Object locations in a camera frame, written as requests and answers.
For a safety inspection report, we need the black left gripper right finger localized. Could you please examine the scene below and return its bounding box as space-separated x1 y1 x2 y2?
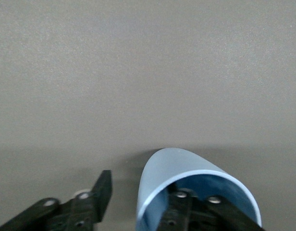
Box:
159 186 262 231

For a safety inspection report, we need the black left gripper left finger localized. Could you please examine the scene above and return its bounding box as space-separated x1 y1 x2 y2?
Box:
0 170 113 231

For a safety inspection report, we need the light blue cup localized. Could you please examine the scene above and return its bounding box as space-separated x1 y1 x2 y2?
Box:
135 147 263 231

